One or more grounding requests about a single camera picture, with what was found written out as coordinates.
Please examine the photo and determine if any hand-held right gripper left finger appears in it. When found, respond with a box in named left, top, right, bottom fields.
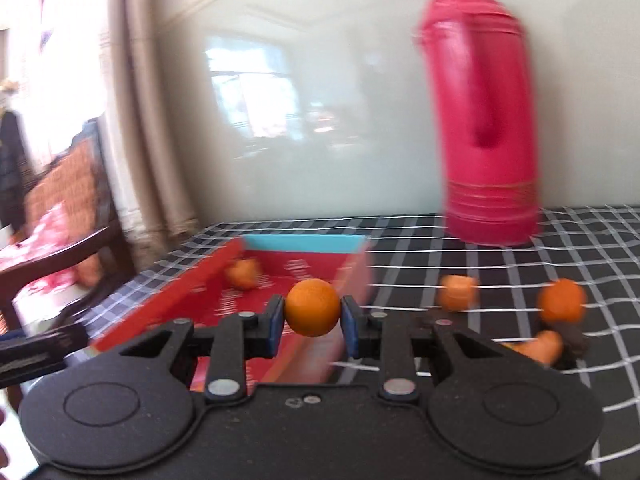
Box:
left=117, top=296, right=287, bottom=404

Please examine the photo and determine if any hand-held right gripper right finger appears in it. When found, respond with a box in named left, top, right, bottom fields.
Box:
left=341, top=296, right=507, bottom=404

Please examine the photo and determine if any large round orange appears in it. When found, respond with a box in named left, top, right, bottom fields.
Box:
left=285, top=278, right=342, bottom=337

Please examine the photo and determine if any red cardboard box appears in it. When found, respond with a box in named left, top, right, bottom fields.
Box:
left=87, top=234, right=373, bottom=396

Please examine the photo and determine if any small orange tangerine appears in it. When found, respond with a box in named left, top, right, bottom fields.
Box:
left=225, top=258, right=262, bottom=291
left=437, top=275, right=480, bottom=312
left=510, top=330, right=563, bottom=366
left=537, top=278, right=587, bottom=324

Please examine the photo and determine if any dark brown fruit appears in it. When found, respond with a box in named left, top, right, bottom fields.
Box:
left=557, top=322, right=590, bottom=368

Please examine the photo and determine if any red white checked cloth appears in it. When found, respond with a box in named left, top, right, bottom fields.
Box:
left=0, top=205, right=81, bottom=321

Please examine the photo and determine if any black white checked tablecloth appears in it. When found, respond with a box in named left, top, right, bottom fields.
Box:
left=65, top=205, right=640, bottom=480

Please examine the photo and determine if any wooden armchair with woven back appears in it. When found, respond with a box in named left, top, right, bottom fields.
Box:
left=0, top=117, right=131, bottom=341

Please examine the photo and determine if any dark hanging coat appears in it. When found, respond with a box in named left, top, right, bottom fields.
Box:
left=0, top=110, right=31, bottom=231

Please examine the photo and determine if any beige embroidered curtain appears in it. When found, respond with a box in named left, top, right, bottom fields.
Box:
left=107, top=0, right=201, bottom=246

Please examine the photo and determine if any red thermos flask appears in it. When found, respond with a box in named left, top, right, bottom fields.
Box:
left=415, top=0, right=543, bottom=247

